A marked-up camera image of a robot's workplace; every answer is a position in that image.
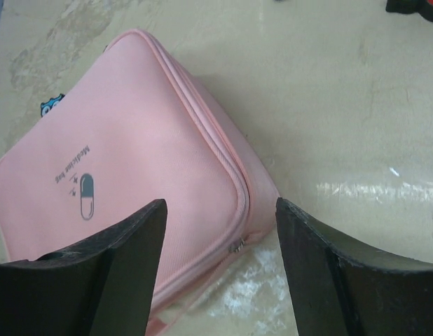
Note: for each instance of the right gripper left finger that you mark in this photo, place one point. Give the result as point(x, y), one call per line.
point(101, 285)

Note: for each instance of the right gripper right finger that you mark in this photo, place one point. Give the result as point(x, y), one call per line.
point(341, 286)

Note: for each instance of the pink medicine kit case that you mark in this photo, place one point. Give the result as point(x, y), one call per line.
point(136, 128)

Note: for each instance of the blue owl tuner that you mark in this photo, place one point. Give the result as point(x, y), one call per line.
point(47, 106)

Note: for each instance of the small red black tuner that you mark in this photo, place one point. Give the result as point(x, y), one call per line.
point(406, 7)

